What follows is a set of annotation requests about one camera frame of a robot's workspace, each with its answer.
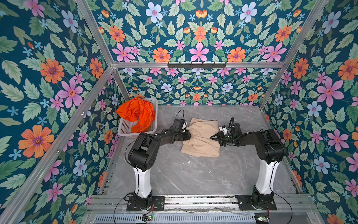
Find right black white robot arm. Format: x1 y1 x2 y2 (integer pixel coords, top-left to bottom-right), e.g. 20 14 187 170
210 129 287 211

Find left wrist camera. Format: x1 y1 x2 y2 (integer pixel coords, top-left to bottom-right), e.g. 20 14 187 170
172 119 186 132

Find beige drawstring shorts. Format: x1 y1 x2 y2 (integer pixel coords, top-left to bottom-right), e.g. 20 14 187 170
181 118 220 157

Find orange shorts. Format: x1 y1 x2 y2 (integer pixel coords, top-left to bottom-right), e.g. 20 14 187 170
116 98 156 133

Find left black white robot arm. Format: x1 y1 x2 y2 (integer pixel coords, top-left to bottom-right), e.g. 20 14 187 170
127 128 191 208

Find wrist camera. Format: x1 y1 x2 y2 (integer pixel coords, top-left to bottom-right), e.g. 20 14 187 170
172 119 186 132
219 117 241 135

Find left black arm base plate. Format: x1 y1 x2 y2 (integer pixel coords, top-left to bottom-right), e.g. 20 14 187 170
126 196 166 211

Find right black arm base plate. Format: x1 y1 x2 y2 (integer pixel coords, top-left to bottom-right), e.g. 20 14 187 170
235 194 277 211

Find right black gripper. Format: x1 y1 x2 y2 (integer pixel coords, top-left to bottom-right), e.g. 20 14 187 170
211 131 235 146

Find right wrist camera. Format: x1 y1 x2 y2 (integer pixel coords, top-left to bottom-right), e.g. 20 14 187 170
219 117 241 135

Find white vented cable duct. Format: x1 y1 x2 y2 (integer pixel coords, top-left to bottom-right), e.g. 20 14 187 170
94 213 256 224

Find black hook rail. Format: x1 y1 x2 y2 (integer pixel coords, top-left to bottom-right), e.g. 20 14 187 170
167 62 227 70

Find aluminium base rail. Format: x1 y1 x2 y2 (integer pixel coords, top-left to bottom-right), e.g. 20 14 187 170
87 194 318 213

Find white perforated plastic basket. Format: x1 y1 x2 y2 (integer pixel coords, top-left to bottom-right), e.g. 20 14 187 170
118 98 158 138

